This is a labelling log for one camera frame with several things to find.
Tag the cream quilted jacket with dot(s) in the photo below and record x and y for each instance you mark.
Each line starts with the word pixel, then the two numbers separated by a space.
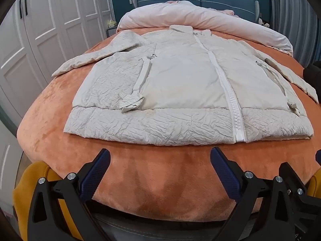
pixel 180 85

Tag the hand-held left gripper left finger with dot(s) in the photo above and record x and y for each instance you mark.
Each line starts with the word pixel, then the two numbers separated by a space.
pixel 96 172

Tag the yellow tissue box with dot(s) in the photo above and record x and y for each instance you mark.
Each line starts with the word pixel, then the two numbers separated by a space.
pixel 111 23

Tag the white panelled wardrobe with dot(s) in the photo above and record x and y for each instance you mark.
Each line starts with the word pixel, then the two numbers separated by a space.
pixel 50 30

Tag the pink ruffled cloth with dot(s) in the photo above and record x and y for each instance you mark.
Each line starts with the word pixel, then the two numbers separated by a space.
pixel 227 12

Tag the grey nightstand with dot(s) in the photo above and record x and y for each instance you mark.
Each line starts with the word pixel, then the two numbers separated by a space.
pixel 110 32

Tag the orange plush blanket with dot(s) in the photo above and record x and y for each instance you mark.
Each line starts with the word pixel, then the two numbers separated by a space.
pixel 150 175

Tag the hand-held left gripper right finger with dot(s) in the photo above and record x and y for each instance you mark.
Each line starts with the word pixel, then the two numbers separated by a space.
pixel 224 172

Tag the pale pink duvet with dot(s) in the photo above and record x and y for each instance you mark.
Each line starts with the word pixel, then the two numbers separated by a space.
pixel 155 15

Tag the grey curtain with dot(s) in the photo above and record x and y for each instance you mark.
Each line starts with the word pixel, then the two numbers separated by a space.
pixel 293 10

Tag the dark object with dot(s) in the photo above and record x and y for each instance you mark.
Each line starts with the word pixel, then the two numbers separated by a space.
pixel 312 77

